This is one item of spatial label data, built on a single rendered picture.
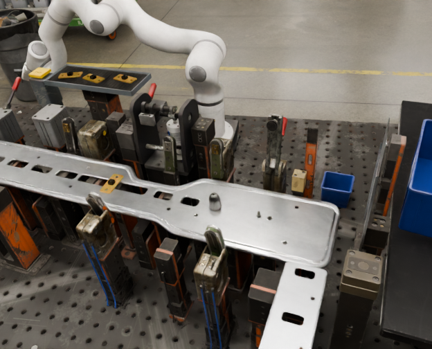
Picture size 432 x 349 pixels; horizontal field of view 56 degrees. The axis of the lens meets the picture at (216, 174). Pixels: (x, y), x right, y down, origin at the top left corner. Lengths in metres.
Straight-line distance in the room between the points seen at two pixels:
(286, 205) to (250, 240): 0.16
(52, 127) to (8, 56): 2.59
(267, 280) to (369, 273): 0.23
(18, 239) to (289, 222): 0.88
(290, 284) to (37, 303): 0.84
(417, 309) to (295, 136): 1.13
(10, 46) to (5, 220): 2.70
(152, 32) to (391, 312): 1.18
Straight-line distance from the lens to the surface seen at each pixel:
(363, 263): 0.96
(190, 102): 1.24
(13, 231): 1.46
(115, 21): 1.59
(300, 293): 0.96
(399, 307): 0.95
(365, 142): 1.91
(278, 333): 0.91
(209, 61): 1.49
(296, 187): 1.15
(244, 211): 1.12
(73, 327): 1.37
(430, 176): 1.25
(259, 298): 0.97
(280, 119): 1.08
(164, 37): 1.57
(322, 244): 1.05
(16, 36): 3.95
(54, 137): 1.51
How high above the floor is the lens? 1.80
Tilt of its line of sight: 40 degrees down
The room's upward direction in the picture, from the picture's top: 6 degrees counter-clockwise
